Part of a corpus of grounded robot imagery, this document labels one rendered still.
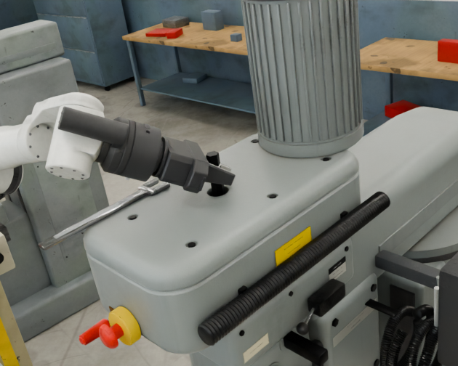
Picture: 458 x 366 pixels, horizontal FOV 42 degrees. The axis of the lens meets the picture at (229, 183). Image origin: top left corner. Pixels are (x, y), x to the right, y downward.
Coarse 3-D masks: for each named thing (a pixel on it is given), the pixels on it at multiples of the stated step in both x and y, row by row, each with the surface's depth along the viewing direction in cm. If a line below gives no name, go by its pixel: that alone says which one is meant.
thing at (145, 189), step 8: (144, 184) 105; (152, 184) 105; (160, 184) 104; (168, 184) 104; (136, 192) 102; (144, 192) 102; (152, 192) 102; (120, 200) 100; (128, 200) 100; (136, 200) 101; (104, 208) 99; (112, 208) 98; (120, 208) 99; (96, 216) 97; (104, 216) 97; (80, 224) 95; (88, 224) 95; (64, 232) 93; (72, 232) 93; (48, 240) 92; (56, 240) 92; (48, 248) 91
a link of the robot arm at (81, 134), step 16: (64, 112) 83; (80, 112) 84; (96, 112) 89; (64, 128) 84; (80, 128) 84; (96, 128) 85; (112, 128) 85; (128, 128) 87; (64, 144) 86; (80, 144) 87; (96, 144) 88; (112, 144) 87; (128, 144) 89; (48, 160) 87; (64, 160) 85; (80, 160) 86; (96, 160) 91; (112, 160) 89; (128, 160) 89; (64, 176) 90; (80, 176) 89
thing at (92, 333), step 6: (96, 324) 102; (102, 324) 102; (108, 324) 102; (90, 330) 101; (96, 330) 101; (84, 336) 100; (90, 336) 100; (96, 336) 101; (84, 342) 100; (90, 342) 101
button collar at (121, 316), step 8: (112, 312) 92; (120, 312) 91; (128, 312) 91; (112, 320) 93; (120, 320) 90; (128, 320) 90; (136, 320) 91; (128, 328) 90; (136, 328) 90; (128, 336) 91; (136, 336) 91; (128, 344) 92
